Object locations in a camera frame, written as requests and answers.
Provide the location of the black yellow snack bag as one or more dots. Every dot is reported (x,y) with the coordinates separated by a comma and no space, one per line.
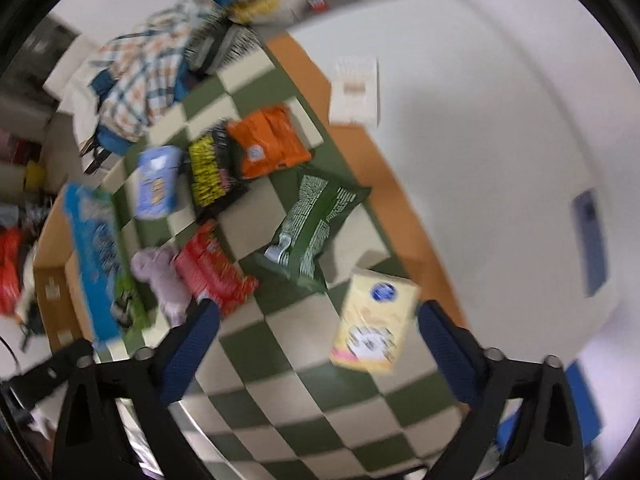
(213,172)

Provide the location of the red snack bag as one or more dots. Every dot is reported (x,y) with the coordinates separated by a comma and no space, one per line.
(207,272)

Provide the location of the green white checkered tablecloth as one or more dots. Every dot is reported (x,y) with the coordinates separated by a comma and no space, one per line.
(266,402)

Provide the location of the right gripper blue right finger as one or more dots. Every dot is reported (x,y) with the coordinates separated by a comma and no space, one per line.
(456,352)

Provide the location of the yellow tissue pack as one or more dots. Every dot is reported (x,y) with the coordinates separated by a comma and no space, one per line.
(376,314)

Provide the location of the white tissue packet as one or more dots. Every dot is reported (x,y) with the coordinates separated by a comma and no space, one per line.
(354,96)

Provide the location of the cardboard box blue exterior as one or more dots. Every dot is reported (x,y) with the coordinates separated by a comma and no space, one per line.
(83,284)

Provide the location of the light blue wipes pack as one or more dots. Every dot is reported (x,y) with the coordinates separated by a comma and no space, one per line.
(157,188)

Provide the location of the green snack bag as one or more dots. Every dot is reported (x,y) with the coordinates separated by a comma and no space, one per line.
(324,203)

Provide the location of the zebra pattern cushion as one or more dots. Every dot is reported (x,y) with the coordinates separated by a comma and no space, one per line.
(218,43)

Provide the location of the plaid quilt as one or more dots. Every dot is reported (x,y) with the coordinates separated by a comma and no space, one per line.
(137,73)

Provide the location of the blue phone on table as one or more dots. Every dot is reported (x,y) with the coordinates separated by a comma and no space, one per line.
(590,241)

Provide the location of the pink plush toy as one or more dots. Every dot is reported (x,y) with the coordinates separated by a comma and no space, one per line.
(154,266)

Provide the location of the red plastic bag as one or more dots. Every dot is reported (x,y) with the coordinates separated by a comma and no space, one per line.
(10,289)

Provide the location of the orange snack bag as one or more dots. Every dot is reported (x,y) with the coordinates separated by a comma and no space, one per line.
(268,141)

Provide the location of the yellow snack box on chair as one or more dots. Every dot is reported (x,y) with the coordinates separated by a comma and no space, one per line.
(269,12)

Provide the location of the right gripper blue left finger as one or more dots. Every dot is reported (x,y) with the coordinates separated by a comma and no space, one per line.
(183,349)

